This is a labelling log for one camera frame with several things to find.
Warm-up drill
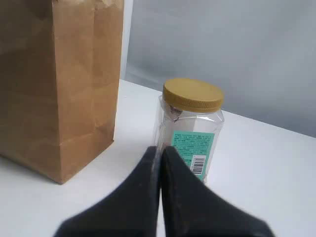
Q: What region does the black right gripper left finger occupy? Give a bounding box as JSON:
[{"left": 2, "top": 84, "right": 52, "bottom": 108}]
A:
[{"left": 55, "top": 146, "right": 160, "bottom": 237}]

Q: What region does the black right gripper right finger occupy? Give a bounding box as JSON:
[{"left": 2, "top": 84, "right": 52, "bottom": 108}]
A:
[{"left": 161, "top": 146, "right": 274, "bottom": 237}]

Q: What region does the clear jar yellow lid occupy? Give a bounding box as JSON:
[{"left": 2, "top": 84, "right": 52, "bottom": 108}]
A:
[{"left": 154, "top": 78, "right": 225, "bottom": 183}]

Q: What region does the brown paper bag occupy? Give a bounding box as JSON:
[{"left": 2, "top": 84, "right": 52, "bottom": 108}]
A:
[{"left": 0, "top": 0, "right": 124, "bottom": 184}]

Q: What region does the white backdrop curtain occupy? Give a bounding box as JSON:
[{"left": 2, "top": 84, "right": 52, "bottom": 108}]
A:
[{"left": 125, "top": 0, "right": 316, "bottom": 137}]

